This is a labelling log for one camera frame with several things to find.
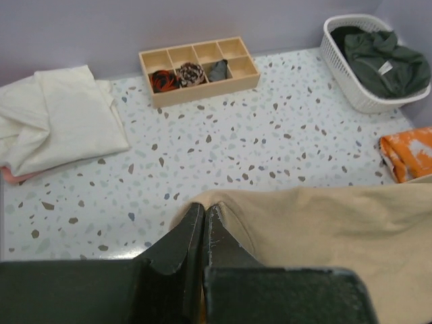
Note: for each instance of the beige t-shirt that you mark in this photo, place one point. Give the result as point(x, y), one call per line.
point(383, 233)

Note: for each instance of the white plastic laundry basket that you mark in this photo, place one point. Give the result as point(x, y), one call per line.
point(359, 97)

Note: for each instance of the brown patterned rolled sock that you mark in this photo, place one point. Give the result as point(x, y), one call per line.
point(190, 74)

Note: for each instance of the orange black rolled sock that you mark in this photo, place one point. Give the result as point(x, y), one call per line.
point(163, 81)

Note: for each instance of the wooden compartment organizer box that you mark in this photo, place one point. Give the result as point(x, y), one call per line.
point(242, 72)

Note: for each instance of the grey rolled sock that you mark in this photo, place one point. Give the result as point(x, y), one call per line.
point(218, 71)

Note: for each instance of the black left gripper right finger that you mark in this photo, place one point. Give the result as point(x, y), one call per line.
point(240, 289)

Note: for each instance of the pink folded t-shirt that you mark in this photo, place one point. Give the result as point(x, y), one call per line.
point(11, 179)

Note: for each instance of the dark green t-shirt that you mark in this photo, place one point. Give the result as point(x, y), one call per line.
point(385, 68)

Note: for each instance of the black garment in basket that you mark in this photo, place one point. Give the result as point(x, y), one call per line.
point(341, 32)

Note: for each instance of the cream folded t-shirt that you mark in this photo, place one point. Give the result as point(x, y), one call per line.
point(56, 117)

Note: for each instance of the orange tie-dye folded t-shirt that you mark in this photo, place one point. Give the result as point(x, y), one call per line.
point(407, 154)

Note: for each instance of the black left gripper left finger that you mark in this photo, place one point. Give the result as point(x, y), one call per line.
point(160, 285)

